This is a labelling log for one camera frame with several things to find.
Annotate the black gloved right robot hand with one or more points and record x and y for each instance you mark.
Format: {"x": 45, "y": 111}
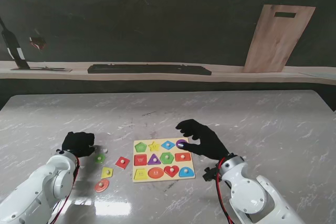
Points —
{"x": 210, "y": 146}

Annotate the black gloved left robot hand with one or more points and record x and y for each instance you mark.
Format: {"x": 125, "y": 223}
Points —
{"x": 77, "y": 142}

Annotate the green pentagon puzzle piece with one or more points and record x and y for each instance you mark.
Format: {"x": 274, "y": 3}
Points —
{"x": 99, "y": 159}

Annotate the purple circle puzzle piece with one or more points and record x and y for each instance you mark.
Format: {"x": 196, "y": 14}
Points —
{"x": 179, "y": 142}

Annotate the orange rectangle puzzle piece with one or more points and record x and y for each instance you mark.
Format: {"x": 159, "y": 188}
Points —
{"x": 178, "y": 159}

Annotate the blue semicircle puzzle piece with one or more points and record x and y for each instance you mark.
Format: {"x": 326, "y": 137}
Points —
{"x": 183, "y": 174}

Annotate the yellow trapezoid puzzle piece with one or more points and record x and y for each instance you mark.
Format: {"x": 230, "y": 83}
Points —
{"x": 105, "y": 174}

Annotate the blue diamond puzzle piece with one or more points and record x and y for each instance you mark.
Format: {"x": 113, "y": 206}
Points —
{"x": 165, "y": 145}

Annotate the green hexagon puzzle piece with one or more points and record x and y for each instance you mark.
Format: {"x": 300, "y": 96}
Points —
{"x": 163, "y": 159}

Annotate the red heart puzzle piece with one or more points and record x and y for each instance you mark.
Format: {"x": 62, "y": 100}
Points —
{"x": 168, "y": 172}

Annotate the purple triangle puzzle piece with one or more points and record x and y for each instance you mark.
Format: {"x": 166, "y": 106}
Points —
{"x": 152, "y": 161}

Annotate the yellow wooden shape puzzle board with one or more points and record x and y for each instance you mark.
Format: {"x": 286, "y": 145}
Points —
{"x": 155, "y": 179}

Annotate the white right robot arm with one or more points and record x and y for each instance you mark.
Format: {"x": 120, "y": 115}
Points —
{"x": 249, "y": 195}

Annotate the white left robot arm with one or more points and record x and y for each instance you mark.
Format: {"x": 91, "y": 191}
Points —
{"x": 39, "y": 187}

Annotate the red square puzzle piece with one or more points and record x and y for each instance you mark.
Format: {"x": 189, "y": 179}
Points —
{"x": 121, "y": 163}

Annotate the orange oval puzzle piece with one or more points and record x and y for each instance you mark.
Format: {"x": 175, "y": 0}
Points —
{"x": 101, "y": 187}

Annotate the wooden cutting board with slot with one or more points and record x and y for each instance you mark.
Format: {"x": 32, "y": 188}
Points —
{"x": 278, "y": 40}

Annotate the small white scrap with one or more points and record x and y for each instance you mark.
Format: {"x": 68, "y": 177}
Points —
{"x": 105, "y": 151}

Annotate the light wooden shelf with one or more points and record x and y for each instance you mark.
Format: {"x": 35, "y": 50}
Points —
{"x": 236, "y": 75}

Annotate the flat tray under bottle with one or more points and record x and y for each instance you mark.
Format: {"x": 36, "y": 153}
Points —
{"x": 52, "y": 69}

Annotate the red wine glass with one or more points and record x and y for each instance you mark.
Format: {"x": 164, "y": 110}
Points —
{"x": 38, "y": 42}

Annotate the dark wine bottle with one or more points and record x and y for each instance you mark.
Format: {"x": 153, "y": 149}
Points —
{"x": 14, "y": 45}

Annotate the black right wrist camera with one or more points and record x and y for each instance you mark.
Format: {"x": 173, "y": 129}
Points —
{"x": 209, "y": 175}

